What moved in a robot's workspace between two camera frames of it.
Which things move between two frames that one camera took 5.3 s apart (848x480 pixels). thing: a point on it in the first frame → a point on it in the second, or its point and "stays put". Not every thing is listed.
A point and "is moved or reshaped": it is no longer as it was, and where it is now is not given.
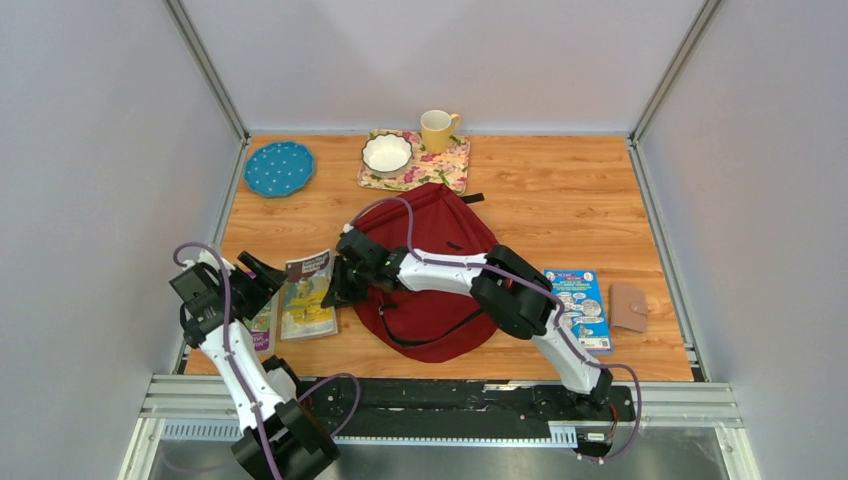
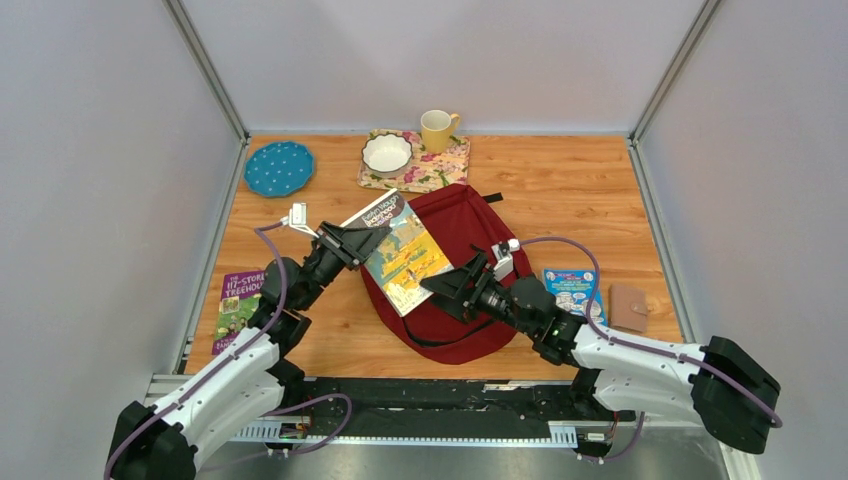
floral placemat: (450, 168) stays put
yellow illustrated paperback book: (303, 293) is moved or reshaped
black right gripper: (341, 292) → (450, 288)
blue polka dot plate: (278, 169) stays put
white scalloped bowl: (386, 155) stays put
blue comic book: (584, 317) stays put
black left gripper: (267, 282) → (352, 247)
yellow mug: (437, 127) stays put
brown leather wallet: (628, 308) stays put
